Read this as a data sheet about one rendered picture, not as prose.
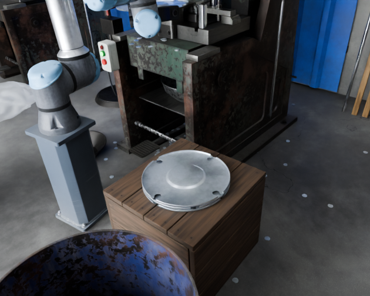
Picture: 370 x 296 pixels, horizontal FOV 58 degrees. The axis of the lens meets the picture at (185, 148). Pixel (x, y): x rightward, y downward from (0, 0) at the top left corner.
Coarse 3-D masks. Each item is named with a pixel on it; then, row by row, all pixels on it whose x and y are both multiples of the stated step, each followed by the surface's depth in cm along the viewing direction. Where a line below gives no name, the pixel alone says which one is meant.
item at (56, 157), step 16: (32, 128) 124; (80, 128) 123; (48, 144) 121; (64, 144) 119; (80, 144) 126; (48, 160) 127; (64, 160) 123; (80, 160) 128; (64, 176) 127; (80, 176) 130; (96, 176) 138; (64, 192) 133; (80, 192) 133; (96, 192) 141; (64, 208) 141; (80, 208) 137; (96, 208) 144; (80, 224) 141
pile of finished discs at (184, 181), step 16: (160, 160) 119; (176, 160) 117; (192, 160) 117; (208, 160) 116; (144, 176) 110; (160, 176) 110; (176, 176) 109; (192, 176) 108; (208, 176) 109; (224, 176) 108; (144, 192) 105; (160, 192) 103; (176, 192) 103; (192, 192) 103; (208, 192) 102; (224, 192) 102; (176, 208) 98; (192, 208) 98
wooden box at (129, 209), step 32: (224, 160) 119; (128, 192) 107; (256, 192) 111; (128, 224) 107; (160, 224) 95; (192, 224) 94; (224, 224) 99; (256, 224) 123; (192, 256) 90; (224, 256) 108
